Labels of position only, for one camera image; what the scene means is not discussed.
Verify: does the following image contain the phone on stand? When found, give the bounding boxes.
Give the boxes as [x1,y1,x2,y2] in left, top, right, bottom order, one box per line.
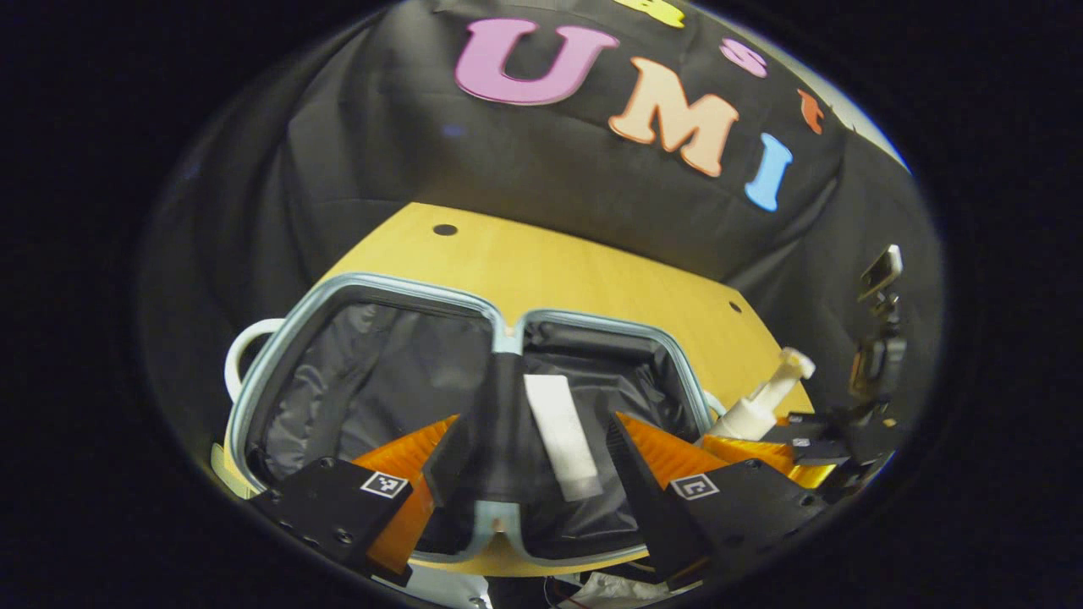
[849,245,908,415]

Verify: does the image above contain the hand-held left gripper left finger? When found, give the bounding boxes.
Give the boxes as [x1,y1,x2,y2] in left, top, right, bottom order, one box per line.
[248,413,476,586]

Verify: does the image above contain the pale green object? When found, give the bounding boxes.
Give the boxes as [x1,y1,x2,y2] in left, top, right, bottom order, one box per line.
[210,442,259,500]

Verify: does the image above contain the white cream tube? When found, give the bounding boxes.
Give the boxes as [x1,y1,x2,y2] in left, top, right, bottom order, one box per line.
[523,375,603,502]

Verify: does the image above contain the black backdrop cloth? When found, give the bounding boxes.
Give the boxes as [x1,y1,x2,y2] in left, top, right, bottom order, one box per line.
[140,0,944,475]

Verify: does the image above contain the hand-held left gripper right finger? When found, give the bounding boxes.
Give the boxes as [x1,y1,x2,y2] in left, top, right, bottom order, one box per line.
[605,412,834,591]

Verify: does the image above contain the light blue suitcase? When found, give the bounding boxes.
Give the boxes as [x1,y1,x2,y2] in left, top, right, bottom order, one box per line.
[223,272,728,566]

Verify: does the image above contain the white pump bottle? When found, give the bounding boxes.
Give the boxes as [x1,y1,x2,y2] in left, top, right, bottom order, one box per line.
[706,347,817,441]

